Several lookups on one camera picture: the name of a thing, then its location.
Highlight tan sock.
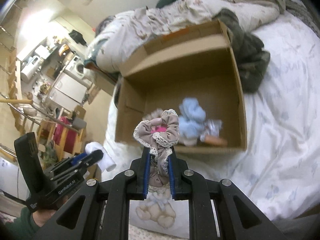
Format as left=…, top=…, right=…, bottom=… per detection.
left=204, top=134, right=228, bottom=147

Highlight clear plastic packet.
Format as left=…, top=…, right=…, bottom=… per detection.
left=200, top=119, right=223, bottom=142

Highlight beige lace scrunchie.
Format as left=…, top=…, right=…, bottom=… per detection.
left=133, top=109, right=179, bottom=187

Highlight pink ball toy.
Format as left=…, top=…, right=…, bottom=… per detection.
left=151, top=126, right=167, bottom=133

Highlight light blue plush toy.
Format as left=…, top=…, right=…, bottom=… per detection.
left=178, top=98, right=206, bottom=147

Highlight person's left hand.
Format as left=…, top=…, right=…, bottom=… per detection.
left=32, top=210, right=56, bottom=227

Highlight red pink storage bin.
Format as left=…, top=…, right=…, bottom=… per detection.
left=53, top=115, right=78, bottom=155

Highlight grey small bin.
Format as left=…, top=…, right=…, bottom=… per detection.
left=72, top=116, right=87, bottom=130

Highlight white kitchen cabinets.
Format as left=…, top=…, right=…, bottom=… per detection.
left=46, top=73, right=87, bottom=111

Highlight white floral duvet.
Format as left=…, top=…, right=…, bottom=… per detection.
left=101, top=12, right=319, bottom=222

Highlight cardboard bedside box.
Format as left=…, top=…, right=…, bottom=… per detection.
left=94, top=72, right=123, bottom=96

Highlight white washing machine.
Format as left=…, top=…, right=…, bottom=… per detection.
left=65, top=55, right=86, bottom=80

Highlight black hanging garment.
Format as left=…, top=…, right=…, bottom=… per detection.
left=68, top=30, right=87, bottom=46

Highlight open cardboard box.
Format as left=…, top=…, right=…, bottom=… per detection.
left=115, top=20, right=247, bottom=154

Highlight dark green camouflage garment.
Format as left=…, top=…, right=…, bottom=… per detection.
left=213, top=8, right=271, bottom=93

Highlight beige patterned crumpled blanket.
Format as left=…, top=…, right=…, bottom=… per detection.
left=84, top=0, right=286, bottom=73

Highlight black white striped knit blanket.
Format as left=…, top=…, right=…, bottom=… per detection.
left=285, top=0, right=319, bottom=37

